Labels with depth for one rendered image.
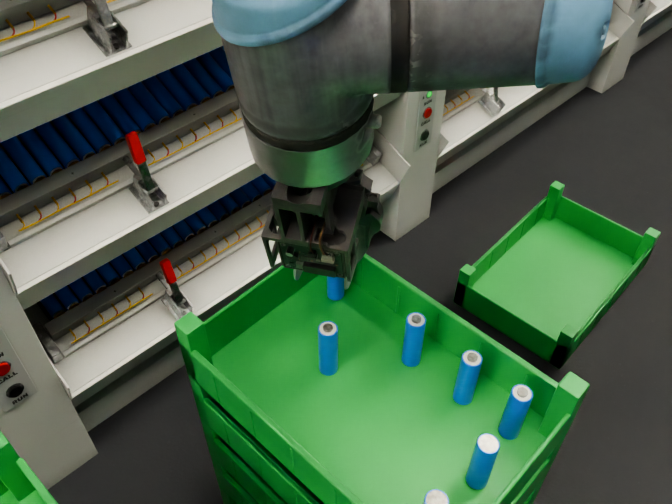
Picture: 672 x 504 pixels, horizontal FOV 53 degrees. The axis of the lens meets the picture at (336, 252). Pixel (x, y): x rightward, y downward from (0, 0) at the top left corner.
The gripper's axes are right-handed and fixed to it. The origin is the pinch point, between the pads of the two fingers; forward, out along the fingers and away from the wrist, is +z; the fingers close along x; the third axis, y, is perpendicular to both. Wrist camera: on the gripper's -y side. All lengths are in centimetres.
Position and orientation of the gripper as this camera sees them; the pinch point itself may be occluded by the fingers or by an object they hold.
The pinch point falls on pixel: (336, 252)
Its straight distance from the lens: 67.9
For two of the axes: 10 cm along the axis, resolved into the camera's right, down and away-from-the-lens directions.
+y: -2.3, 8.5, -4.7
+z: 0.6, 4.9, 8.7
